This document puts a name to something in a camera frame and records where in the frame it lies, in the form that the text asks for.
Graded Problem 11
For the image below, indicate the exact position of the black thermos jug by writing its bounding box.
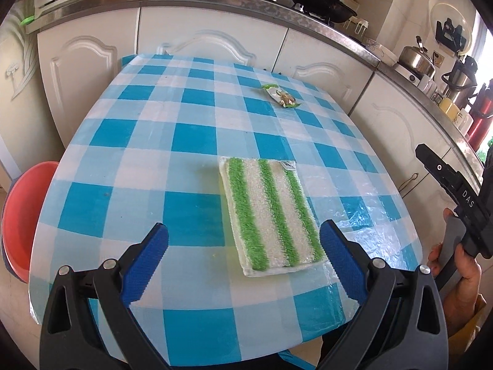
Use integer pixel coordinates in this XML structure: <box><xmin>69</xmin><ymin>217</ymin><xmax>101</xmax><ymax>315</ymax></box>
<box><xmin>441</xmin><ymin>56</ymin><xmax>478</xmax><ymax>103</ymax></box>

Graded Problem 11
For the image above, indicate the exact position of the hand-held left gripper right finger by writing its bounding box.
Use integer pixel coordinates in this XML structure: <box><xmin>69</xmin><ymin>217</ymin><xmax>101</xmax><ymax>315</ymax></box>
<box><xmin>319</xmin><ymin>219</ymin><xmax>449</xmax><ymax>370</ymax></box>

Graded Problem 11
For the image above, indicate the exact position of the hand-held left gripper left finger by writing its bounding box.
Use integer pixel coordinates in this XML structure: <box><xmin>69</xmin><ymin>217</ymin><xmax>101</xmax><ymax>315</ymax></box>
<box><xmin>39</xmin><ymin>223</ymin><xmax>172</xmax><ymax>370</ymax></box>

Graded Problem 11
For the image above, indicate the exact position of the white refrigerator with leaf print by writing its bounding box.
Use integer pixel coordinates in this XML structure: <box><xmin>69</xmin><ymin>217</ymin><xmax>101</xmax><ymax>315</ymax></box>
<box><xmin>0</xmin><ymin>8</ymin><xmax>64</xmax><ymax>186</ymax></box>

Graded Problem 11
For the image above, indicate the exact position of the glass pot lid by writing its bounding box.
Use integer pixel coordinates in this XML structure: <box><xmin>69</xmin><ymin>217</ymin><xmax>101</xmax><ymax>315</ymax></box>
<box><xmin>430</xmin><ymin>2</ymin><xmax>472</xmax><ymax>56</ymax></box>

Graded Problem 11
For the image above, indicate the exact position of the person's right hand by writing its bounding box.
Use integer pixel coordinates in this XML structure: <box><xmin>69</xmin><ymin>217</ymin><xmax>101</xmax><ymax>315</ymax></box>
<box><xmin>427</xmin><ymin>208</ymin><xmax>483</xmax><ymax>291</ymax></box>

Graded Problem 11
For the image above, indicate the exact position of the black wok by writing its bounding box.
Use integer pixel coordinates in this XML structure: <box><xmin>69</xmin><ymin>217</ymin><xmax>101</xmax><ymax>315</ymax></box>
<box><xmin>288</xmin><ymin>0</ymin><xmax>359</xmax><ymax>24</ymax></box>

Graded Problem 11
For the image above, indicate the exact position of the red plastic bucket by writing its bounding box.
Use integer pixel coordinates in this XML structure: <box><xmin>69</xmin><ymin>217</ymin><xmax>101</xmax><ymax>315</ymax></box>
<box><xmin>2</xmin><ymin>161</ymin><xmax>60</xmax><ymax>284</ymax></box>

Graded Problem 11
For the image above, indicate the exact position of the brass cabinet handle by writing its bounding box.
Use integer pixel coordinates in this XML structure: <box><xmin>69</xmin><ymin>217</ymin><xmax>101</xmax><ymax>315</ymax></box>
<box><xmin>398</xmin><ymin>173</ymin><xmax>420</xmax><ymax>192</ymax></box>

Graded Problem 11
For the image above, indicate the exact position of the yellow cup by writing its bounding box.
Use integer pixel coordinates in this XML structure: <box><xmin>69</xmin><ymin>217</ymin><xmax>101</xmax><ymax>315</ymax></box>
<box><xmin>439</xmin><ymin>96</ymin><xmax>461</xmax><ymax>116</ymax></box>

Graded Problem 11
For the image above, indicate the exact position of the red thermos flask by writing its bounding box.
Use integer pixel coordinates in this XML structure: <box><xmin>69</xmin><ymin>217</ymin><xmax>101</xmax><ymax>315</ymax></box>
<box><xmin>468</xmin><ymin>79</ymin><xmax>493</xmax><ymax>152</ymax></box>

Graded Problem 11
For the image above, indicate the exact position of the blue white checkered tablecloth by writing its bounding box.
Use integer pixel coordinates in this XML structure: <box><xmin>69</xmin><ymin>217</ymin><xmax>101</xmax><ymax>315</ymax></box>
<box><xmin>29</xmin><ymin>53</ymin><xmax>424</xmax><ymax>334</ymax></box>

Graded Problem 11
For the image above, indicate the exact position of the steel cooking pot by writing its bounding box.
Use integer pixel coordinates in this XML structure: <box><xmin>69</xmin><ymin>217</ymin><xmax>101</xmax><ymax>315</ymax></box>
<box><xmin>397</xmin><ymin>35</ymin><xmax>438</xmax><ymax>80</ymax></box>

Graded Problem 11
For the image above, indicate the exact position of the white floral bowl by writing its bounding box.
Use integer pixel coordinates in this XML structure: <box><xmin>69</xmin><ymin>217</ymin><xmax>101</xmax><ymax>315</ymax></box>
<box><xmin>364</xmin><ymin>39</ymin><xmax>397</xmax><ymax>66</ymax></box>

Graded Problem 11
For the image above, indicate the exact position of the green snack wrapper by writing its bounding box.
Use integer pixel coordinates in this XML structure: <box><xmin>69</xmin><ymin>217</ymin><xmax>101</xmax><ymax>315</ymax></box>
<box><xmin>261</xmin><ymin>83</ymin><xmax>301</xmax><ymax>109</ymax></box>

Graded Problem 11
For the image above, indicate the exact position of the grey kitchen countertop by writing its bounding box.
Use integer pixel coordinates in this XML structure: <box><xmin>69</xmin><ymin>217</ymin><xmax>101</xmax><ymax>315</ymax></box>
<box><xmin>25</xmin><ymin>0</ymin><xmax>486</xmax><ymax>178</ymax></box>

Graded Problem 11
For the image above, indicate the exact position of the green white striped cloth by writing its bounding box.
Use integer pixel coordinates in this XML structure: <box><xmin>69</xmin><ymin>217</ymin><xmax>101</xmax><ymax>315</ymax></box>
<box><xmin>219</xmin><ymin>156</ymin><xmax>328</xmax><ymax>278</ymax></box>

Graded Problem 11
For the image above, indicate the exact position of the white cabinet door with handle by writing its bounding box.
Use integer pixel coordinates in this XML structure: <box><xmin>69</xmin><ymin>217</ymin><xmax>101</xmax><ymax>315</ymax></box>
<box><xmin>348</xmin><ymin>72</ymin><xmax>452</xmax><ymax>201</ymax></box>

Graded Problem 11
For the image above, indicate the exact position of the person's right forearm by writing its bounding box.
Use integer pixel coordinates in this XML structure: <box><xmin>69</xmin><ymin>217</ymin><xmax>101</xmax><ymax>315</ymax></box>
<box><xmin>442</xmin><ymin>277</ymin><xmax>483</xmax><ymax>339</ymax></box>

